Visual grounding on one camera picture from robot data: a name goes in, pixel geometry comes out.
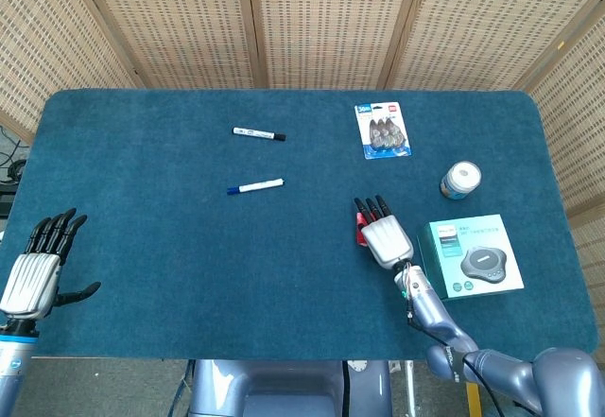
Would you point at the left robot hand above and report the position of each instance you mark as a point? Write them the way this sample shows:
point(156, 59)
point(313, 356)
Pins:
point(40, 265)

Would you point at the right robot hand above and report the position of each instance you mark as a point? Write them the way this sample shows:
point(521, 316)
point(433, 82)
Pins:
point(384, 237)

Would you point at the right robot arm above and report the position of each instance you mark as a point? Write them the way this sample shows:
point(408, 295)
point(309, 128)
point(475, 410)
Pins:
point(454, 336)

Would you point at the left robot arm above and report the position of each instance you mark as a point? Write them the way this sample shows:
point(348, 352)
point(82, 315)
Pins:
point(14, 360)

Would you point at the teal speakerphone box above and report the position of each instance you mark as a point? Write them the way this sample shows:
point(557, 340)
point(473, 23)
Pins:
point(468, 256)

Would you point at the white lid plastic jar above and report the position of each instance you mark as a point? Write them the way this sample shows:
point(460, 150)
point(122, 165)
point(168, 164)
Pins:
point(460, 180)

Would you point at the binder clip blister pack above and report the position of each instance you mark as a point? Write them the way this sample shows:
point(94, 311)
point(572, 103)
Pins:
point(384, 129)

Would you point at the blue cap whiteboard marker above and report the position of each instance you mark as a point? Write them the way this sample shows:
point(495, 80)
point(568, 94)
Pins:
point(255, 186)

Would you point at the blue table cloth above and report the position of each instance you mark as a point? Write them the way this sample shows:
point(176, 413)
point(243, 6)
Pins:
point(236, 256)

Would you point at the black cap whiteboard marker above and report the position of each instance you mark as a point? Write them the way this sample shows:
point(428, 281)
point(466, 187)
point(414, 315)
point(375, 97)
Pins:
point(257, 133)

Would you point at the robot torso base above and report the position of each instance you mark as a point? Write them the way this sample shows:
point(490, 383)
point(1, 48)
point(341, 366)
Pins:
point(283, 388)

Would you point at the woven folding screen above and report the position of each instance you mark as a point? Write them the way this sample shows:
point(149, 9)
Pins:
point(302, 24)

